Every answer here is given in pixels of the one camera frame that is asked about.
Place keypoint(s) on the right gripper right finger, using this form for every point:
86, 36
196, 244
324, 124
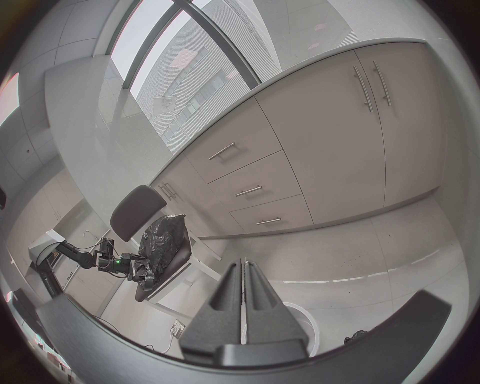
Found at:
266, 311

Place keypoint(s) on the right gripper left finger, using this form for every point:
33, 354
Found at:
221, 307

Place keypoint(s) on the beige cabinet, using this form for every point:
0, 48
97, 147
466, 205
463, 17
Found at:
330, 150

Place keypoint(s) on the white trash bin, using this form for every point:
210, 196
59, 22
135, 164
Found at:
309, 330

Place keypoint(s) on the black plastic bag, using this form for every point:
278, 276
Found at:
161, 240

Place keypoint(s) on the grey padded chair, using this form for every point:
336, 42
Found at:
131, 213

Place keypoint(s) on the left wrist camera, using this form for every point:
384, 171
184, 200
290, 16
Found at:
107, 245

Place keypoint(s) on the window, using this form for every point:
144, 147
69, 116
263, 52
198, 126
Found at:
180, 75

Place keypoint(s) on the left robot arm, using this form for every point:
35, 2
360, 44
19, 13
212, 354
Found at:
71, 252

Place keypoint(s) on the black plastic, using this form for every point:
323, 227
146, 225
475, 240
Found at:
356, 336

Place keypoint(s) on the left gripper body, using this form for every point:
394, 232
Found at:
123, 266

